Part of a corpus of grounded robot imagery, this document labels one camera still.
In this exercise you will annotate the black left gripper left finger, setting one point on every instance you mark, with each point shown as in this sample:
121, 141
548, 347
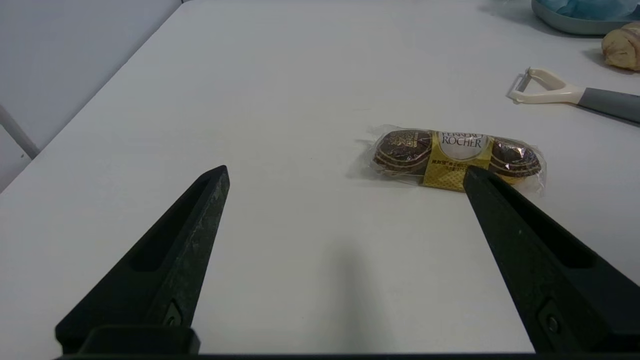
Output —
170, 270

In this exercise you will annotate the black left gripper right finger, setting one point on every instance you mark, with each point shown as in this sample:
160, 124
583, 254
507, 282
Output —
550, 270

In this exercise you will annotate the blue mesh bath sponge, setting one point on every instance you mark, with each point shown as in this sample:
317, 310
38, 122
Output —
590, 9

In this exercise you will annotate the grey-blue square dish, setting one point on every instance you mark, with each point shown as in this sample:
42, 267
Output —
575, 26

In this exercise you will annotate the Ferrero Rocher chocolate pack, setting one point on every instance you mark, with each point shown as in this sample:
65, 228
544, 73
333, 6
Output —
405, 152

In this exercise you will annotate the white metal bar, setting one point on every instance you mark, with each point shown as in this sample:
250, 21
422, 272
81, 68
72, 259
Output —
20, 132

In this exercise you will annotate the sliced brown bread loaf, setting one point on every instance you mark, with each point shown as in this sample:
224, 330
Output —
625, 47

